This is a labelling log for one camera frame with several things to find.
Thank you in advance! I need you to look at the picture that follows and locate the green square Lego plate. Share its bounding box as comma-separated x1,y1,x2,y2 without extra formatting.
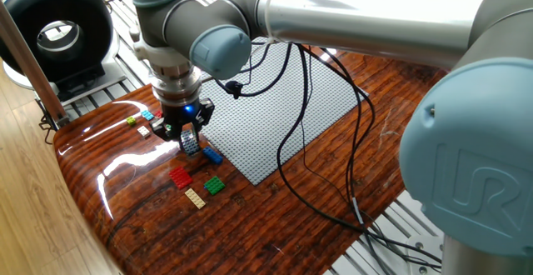
203,175,227,196

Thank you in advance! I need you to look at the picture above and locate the wood pattern table mat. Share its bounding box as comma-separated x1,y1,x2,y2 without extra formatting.
52,0,449,275

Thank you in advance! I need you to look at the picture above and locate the thin dark cable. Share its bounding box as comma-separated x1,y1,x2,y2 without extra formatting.
298,45,363,218

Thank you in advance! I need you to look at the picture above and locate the tan Lego plate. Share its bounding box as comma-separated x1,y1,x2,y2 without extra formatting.
184,187,207,210

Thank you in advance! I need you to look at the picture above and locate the brown wooden pole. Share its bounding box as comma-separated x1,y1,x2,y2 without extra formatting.
0,0,71,129

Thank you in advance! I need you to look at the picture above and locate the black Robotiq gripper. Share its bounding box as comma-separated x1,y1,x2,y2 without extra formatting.
149,97,216,143

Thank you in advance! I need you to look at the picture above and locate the black wire tangle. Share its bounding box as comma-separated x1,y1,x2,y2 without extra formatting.
38,98,59,145

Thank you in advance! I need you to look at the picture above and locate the grey Lego baseplate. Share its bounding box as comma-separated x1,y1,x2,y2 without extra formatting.
198,37,369,187

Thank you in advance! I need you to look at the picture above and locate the black cable with plug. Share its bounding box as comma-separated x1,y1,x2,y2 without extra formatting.
214,41,442,268

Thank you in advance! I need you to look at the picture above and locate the black Lego plate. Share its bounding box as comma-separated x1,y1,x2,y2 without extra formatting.
179,128,202,157

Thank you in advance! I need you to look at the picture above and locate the red wide Lego plate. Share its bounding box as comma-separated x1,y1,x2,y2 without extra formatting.
168,166,194,191

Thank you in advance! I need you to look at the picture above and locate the black cable with silver connector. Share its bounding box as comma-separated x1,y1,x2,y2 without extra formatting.
320,45,442,275

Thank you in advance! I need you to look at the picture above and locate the black ring shaped device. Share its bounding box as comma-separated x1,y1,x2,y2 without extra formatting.
0,0,128,103

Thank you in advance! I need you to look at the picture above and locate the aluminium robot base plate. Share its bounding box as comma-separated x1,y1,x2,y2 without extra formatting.
406,235,445,275

